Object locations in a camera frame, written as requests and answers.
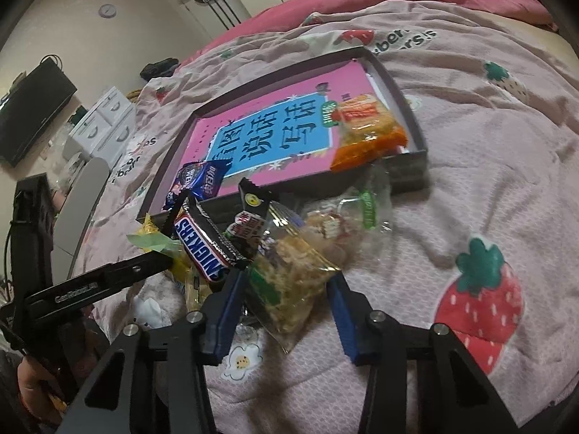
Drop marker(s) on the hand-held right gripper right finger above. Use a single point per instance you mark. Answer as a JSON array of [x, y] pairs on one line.
[[346, 330]]

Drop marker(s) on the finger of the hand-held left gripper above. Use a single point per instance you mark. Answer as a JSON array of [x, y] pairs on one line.
[[135, 270]]

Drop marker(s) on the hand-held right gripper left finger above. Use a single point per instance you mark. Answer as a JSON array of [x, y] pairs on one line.
[[226, 321]]

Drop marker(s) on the light green snack packet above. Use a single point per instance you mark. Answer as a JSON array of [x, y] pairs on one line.
[[149, 240]]

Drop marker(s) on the long yellow snack packet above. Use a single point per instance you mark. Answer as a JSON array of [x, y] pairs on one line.
[[192, 289]]

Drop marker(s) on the brown chocolate bar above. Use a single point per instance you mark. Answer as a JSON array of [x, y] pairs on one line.
[[199, 244]]

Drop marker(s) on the clear green-label crispy snack packet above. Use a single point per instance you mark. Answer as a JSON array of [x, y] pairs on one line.
[[294, 280]]

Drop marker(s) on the clear red-white snack packet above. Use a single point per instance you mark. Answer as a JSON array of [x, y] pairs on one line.
[[330, 230]]

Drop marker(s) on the blue cookie packet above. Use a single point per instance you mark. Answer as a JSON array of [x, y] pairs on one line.
[[203, 181]]

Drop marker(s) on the small black snack packet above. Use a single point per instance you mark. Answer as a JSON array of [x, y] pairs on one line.
[[251, 203]]

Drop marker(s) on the pink book tray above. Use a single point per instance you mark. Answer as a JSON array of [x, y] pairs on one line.
[[409, 167]]

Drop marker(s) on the orange snack packet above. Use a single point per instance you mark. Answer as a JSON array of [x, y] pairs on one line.
[[366, 131]]

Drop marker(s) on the person's left hand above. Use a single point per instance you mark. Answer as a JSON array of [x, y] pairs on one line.
[[31, 384]]

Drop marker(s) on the small yellow snack packet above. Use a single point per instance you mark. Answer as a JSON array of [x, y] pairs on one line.
[[149, 226]]

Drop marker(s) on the black television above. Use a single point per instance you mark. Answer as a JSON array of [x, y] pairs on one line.
[[31, 108]]

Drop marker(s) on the white drawer cabinet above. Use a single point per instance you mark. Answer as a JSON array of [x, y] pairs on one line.
[[104, 122]]

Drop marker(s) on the strawberry printed pink blanket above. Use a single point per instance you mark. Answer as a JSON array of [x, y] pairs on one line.
[[452, 167]]

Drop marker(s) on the dark clothes pile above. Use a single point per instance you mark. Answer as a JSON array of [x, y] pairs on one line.
[[158, 68]]

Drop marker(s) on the pink book with blue panel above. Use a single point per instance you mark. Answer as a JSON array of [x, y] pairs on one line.
[[271, 99]]

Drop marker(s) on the beige bed sheet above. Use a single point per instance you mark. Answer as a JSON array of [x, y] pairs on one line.
[[538, 29]]

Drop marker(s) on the round wall clock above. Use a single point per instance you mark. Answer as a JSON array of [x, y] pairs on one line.
[[107, 10]]

